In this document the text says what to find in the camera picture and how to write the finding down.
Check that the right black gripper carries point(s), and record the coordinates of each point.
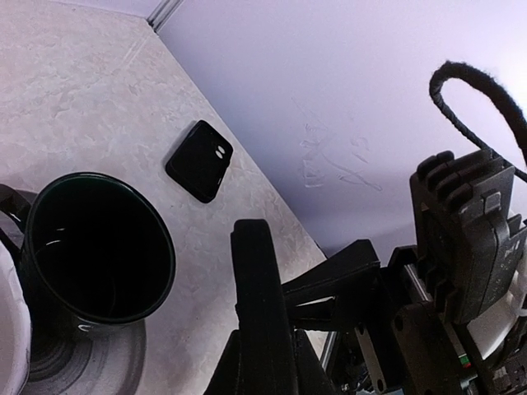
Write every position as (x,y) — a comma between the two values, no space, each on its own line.
(402,345)

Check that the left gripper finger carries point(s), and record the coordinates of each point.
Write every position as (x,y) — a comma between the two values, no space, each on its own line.
(263,356)

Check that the right aluminium frame post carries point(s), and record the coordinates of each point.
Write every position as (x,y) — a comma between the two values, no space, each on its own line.
(162,13)

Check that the white grey ceramic plate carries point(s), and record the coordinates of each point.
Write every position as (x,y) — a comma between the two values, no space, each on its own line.
(103,365)

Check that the dark green mug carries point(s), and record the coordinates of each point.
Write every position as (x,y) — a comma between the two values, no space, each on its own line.
(95,257)

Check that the black phone case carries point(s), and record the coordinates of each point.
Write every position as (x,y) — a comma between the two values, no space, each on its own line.
(200,161)

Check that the light blue mug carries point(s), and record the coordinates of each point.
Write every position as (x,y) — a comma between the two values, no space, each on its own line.
(15,329)

